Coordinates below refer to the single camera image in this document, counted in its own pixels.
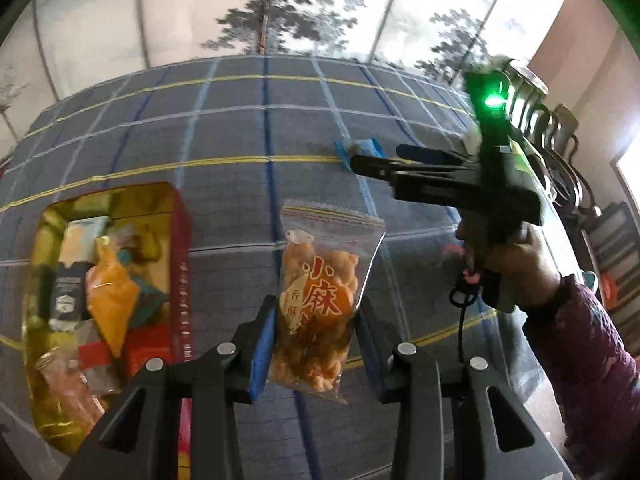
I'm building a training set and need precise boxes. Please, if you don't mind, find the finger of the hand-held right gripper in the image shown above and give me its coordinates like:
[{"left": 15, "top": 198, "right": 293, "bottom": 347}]
[
  {"left": 396, "top": 144, "right": 473, "bottom": 167},
  {"left": 350, "top": 154, "right": 481, "bottom": 202}
]

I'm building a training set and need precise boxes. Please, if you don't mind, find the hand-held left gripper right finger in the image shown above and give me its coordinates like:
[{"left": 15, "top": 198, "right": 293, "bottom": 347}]
[{"left": 352, "top": 295, "right": 576, "bottom": 480}]

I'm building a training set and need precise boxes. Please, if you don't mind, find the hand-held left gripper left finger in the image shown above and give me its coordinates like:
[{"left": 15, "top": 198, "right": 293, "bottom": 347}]
[{"left": 60, "top": 294, "right": 277, "bottom": 480}]

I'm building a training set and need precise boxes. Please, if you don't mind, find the small blue candy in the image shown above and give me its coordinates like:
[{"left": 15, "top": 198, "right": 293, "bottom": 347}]
[{"left": 334, "top": 136, "right": 385, "bottom": 170}]

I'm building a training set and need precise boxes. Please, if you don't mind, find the clear fried snack bag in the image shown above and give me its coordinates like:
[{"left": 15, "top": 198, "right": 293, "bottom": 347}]
[{"left": 265, "top": 200, "right": 387, "bottom": 406}]

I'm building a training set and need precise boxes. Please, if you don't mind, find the red gold tin box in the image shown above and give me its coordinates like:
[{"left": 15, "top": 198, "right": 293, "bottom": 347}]
[{"left": 22, "top": 182, "right": 196, "bottom": 466}]

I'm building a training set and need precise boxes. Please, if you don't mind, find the large blue candy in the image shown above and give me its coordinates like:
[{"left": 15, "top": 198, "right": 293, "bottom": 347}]
[{"left": 122, "top": 250, "right": 168, "bottom": 323}]

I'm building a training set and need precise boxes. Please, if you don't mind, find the orange snack packet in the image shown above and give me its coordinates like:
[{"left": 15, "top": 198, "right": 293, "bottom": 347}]
[{"left": 85, "top": 237, "right": 142, "bottom": 358}]

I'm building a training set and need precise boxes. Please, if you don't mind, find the grey speckled snack packet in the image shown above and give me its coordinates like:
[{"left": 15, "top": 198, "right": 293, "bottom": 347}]
[{"left": 82, "top": 360, "right": 122, "bottom": 397}]

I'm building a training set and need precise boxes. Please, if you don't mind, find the red clear snack packet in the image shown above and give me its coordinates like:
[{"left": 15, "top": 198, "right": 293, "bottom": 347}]
[{"left": 37, "top": 342, "right": 108, "bottom": 431}]

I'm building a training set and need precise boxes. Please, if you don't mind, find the person's right forearm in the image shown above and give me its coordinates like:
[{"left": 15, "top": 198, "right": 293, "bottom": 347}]
[{"left": 522, "top": 275, "right": 640, "bottom": 476}]

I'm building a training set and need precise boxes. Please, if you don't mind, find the person's right hand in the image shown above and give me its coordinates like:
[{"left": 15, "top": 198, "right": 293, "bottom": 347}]
[{"left": 455, "top": 220, "right": 561, "bottom": 312}]

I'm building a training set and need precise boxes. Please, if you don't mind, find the dark wooden chair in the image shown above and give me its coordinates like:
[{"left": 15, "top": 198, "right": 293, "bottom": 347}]
[
  {"left": 510, "top": 60, "right": 551, "bottom": 116},
  {"left": 540, "top": 104, "right": 602, "bottom": 217}
]

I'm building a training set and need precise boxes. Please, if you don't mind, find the dark slatted furniture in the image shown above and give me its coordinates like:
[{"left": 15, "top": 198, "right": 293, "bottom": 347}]
[{"left": 589, "top": 202, "right": 640, "bottom": 342}]

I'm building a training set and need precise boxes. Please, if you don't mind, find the grey plaid blanket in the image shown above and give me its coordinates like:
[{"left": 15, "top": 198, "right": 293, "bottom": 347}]
[{"left": 0, "top": 55, "right": 571, "bottom": 480}]

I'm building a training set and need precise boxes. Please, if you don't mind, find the painted landscape screen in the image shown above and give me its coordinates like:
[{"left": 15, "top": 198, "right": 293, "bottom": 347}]
[{"left": 0, "top": 0, "right": 571, "bottom": 126}]

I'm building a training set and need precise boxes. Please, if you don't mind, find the dark labelled packet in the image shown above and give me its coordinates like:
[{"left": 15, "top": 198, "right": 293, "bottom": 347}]
[{"left": 49, "top": 262, "right": 89, "bottom": 327}]

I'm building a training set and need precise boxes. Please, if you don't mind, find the white packet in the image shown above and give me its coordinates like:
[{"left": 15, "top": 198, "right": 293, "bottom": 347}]
[{"left": 64, "top": 217, "right": 109, "bottom": 266}]

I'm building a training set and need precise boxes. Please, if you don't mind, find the black cable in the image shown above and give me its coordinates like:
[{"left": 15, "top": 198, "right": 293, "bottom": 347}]
[{"left": 448, "top": 255, "right": 482, "bottom": 363}]

